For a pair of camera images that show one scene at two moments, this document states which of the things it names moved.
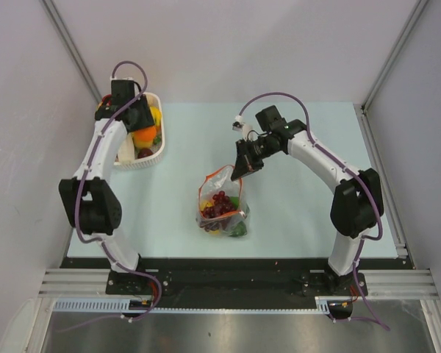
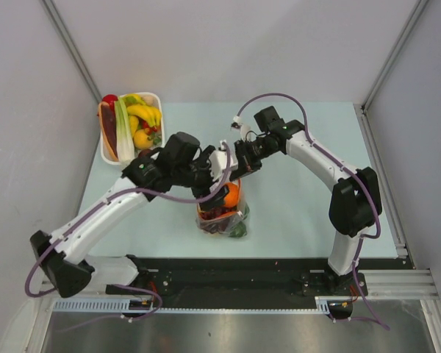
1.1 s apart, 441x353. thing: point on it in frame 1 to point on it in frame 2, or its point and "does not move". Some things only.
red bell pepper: (107, 99) does not move
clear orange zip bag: (221, 212) does not move
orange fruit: (145, 136) to (231, 198)
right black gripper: (247, 163) does not move
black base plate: (234, 283) does not move
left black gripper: (147, 119) to (204, 161)
